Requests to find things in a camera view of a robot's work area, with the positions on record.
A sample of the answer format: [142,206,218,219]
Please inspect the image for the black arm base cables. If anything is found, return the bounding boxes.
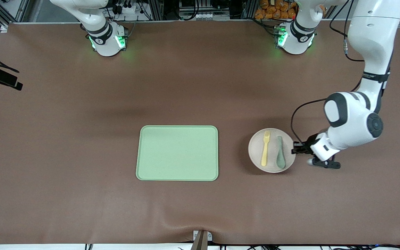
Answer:
[250,17,278,37]

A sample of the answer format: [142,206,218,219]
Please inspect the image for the beige round plate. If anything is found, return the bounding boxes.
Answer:
[248,128,296,173]

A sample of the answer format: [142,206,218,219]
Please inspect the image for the light green rectangular tray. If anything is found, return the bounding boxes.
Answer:
[136,125,219,182]

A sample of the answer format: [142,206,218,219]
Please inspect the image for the yellow plastic fork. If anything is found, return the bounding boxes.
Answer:
[261,131,271,167]

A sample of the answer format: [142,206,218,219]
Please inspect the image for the brown table cover mat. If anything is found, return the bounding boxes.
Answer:
[0,20,400,245]

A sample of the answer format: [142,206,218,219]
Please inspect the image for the orange items in bag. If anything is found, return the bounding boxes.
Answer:
[255,0,326,20]

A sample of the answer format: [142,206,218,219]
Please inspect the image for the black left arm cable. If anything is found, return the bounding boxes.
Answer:
[290,0,366,143]

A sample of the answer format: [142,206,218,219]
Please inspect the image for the green plastic spoon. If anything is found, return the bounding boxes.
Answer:
[276,136,286,169]

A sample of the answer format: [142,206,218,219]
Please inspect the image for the white power strip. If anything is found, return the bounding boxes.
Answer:
[111,0,145,15]

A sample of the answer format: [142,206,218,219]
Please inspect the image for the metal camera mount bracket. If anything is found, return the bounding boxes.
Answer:
[190,230,213,250]

